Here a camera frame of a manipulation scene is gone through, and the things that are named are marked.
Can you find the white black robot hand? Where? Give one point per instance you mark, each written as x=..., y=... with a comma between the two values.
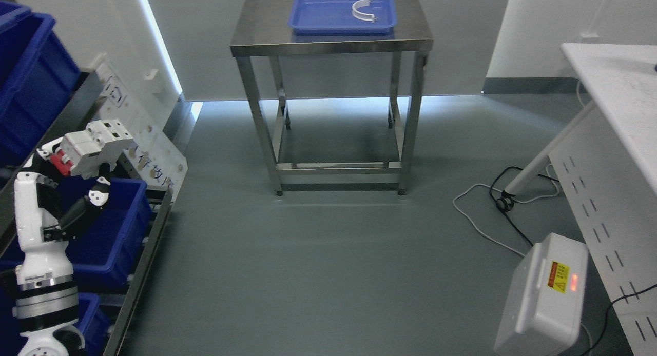
x=43, y=228

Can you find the white red circuit breaker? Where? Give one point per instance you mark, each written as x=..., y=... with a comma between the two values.
x=82, y=153

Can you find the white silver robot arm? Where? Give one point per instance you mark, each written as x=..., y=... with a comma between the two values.
x=46, y=310

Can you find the blue bin lower middle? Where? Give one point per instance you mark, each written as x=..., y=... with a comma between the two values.
x=104, y=256

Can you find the white perforated side panel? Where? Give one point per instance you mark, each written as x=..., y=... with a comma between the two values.
x=153, y=158

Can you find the blue bin upper left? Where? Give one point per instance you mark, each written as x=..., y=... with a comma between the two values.
x=37, y=78

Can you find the stainless steel table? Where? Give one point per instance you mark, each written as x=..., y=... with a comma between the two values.
x=277, y=66

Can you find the blue plastic tray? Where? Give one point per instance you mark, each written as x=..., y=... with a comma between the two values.
x=343, y=17

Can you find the white box device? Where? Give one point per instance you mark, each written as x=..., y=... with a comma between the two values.
x=544, y=305

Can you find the white desk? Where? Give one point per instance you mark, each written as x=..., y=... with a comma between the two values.
x=605, y=159

